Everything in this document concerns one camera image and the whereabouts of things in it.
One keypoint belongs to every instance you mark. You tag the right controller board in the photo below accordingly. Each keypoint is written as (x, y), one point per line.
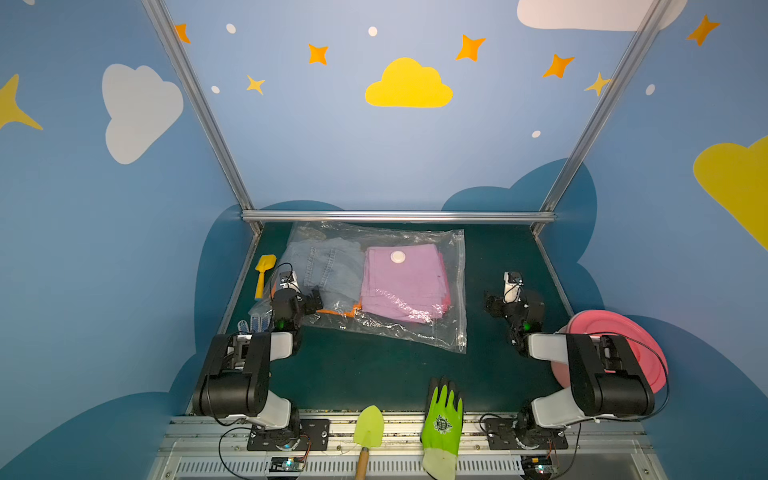
(537, 468)

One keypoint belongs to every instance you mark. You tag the left controller board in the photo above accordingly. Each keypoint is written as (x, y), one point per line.
(293, 465)

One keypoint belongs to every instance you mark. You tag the aluminium frame rail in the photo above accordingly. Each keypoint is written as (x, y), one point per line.
(400, 216)

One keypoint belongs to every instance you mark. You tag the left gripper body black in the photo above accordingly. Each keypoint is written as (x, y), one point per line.
(308, 301)

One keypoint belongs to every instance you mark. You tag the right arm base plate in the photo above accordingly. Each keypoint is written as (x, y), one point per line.
(504, 433)

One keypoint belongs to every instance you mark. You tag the blue dotted white glove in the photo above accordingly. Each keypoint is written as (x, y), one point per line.
(260, 319)

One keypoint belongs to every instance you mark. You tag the green black work glove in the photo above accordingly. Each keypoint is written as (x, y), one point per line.
(442, 430)

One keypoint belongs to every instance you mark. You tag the clear plastic vacuum bag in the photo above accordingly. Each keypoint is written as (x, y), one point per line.
(448, 333)

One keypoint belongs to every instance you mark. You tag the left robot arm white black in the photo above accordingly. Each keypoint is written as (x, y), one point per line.
(235, 376)

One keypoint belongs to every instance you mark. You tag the purple trousers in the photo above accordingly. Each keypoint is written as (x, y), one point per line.
(405, 283)

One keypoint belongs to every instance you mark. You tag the controller board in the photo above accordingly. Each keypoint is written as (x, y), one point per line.
(293, 465)
(537, 468)

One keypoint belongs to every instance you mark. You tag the yellow toy shovel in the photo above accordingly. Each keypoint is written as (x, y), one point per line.
(264, 264)

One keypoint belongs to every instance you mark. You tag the green garden trowel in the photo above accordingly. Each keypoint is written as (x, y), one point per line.
(368, 434)

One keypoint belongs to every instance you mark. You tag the light blue jeans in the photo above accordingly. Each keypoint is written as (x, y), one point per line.
(333, 266)

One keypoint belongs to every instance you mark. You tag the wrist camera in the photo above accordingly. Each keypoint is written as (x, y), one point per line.
(513, 285)
(286, 280)

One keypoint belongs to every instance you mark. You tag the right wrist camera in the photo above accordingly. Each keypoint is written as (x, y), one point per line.
(513, 285)

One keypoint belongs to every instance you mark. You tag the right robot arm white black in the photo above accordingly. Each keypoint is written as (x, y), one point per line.
(606, 379)

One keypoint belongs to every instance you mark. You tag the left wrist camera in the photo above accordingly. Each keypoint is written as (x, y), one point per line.
(286, 280)

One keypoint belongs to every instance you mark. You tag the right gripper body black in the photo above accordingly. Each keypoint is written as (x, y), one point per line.
(496, 305)

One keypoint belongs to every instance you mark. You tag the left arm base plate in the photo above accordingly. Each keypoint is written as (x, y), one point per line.
(299, 435)

